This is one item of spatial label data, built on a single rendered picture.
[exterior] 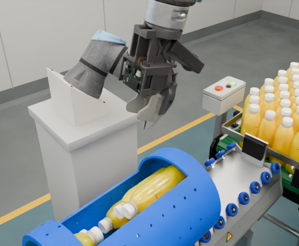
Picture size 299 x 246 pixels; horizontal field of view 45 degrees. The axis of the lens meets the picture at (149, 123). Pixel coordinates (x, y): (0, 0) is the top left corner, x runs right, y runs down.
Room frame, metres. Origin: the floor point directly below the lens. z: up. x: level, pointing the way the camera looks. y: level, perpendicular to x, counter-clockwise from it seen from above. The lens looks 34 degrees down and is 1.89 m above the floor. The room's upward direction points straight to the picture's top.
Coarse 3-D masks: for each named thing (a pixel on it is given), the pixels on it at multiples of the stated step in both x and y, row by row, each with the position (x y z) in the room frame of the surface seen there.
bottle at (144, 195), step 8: (168, 168) 0.80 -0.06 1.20; (176, 168) 0.80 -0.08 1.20; (160, 176) 0.77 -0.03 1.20; (168, 176) 0.77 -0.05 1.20; (176, 176) 0.77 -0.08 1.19; (184, 176) 0.78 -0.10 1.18; (144, 184) 0.74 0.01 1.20; (152, 184) 0.73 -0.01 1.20; (160, 184) 0.74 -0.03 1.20; (168, 184) 0.74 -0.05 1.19; (176, 184) 0.76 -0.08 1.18; (136, 192) 0.71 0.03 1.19; (144, 192) 0.70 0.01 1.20; (152, 192) 0.71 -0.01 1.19; (160, 192) 0.72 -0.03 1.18; (136, 200) 0.69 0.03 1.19; (144, 200) 0.69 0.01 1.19; (152, 200) 0.69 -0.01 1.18; (136, 208) 0.67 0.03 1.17; (144, 208) 0.67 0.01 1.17
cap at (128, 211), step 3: (126, 204) 0.68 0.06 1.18; (129, 204) 0.68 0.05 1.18; (123, 207) 0.67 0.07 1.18; (126, 207) 0.66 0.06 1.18; (129, 207) 0.67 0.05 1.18; (132, 207) 0.67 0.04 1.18; (123, 210) 0.67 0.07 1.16; (126, 210) 0.66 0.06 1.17; (129, 210) 0.66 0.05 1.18; (132, 210) 0.66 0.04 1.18; (123, 213) 0.67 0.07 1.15; (126, 213) 0.66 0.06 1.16; (129, 213) 0.65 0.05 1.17; (132, 213) 0.66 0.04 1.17; (135, 213) 0.66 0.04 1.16; (126, 216) 0.66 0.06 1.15; (129, 216) 0.65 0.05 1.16; (132, 216) 0.65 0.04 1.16
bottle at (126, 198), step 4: (160, 168) 0.87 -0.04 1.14; (164, 168) 0.86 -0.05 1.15; (156, 172) 0.84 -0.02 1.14; (152, 176) 0.82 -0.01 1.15; (144, 180) 0.81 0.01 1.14; (140, 184) 0.79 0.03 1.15; (132, 188) 0.77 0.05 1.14; (136, 188) 0.77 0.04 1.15; (128, 192) 0.76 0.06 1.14; (132, 192) 0.76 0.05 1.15; (124, 196) 0.75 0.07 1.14; (128, 196) 0.74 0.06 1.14; (124, 200) 0.74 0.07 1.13; (128, 200) 0.73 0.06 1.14; (120, 204) 0.73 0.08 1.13; (124, 204) 0.73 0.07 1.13
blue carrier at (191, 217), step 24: (144, 168) 0.90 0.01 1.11; (192, 168) 0.77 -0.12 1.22; (120, 192) 0.82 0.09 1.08; (168, 192) 0.68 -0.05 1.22; (192, 192) 0.70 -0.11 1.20; (216, 192) 0.74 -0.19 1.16; (72, 216) 0.69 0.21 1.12; (96, 216) 0.75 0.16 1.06; (144, 216) 0.61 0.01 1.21; (168, 216) 0.63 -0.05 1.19; (192, 216) 0.66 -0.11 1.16; (216, 216) 0.71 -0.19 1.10; (24, 240) 0.58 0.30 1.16; (48, 240) 0.52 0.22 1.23; (72, 240) 0.52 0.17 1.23; (120, 240) 0.54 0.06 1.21; (144, 240) 0.56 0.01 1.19; (168, 240) 0.59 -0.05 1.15; (192, 240) 0.64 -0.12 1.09
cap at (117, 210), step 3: (114, 207) 0.72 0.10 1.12; (117, 207) 0.71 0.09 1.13; (120, 207) 0.71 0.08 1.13; (114, 210) 0.72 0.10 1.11; (117, 210) 0.71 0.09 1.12; (120, 210) 0.70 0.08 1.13; (117, 213) 0.71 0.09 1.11; (120, 213) 0.70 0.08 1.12; (117, 216) 0.71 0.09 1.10; (120, 216) 0.70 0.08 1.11; (123, 216) 0.70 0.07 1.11
